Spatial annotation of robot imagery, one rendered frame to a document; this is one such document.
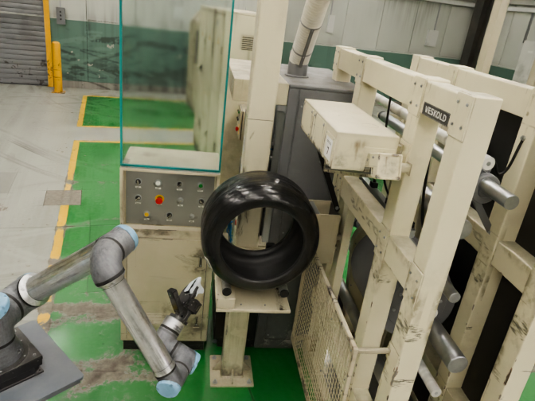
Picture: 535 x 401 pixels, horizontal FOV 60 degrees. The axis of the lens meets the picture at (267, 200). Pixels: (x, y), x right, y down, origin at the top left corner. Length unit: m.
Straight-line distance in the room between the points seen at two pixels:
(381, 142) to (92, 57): 9.76
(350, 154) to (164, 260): 1.51
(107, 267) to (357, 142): 1.01
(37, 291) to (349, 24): 11.15
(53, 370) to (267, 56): 1.70
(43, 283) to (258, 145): 1.15
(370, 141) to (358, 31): 10.95
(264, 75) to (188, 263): 1.25
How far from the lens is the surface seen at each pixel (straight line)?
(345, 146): 1.75
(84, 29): 11.12
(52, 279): 2.11
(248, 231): 2.51
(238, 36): 5.56
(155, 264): 2.90
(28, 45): 11.32
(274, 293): 2.46
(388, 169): 1.72
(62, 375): 2.32
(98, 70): 11.21
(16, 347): 2.30
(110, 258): 1.77
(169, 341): 2.06
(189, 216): 2.78
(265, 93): 2.28
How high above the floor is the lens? 2.18
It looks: 23 degrees down
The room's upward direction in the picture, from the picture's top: 7 degrees clockwise
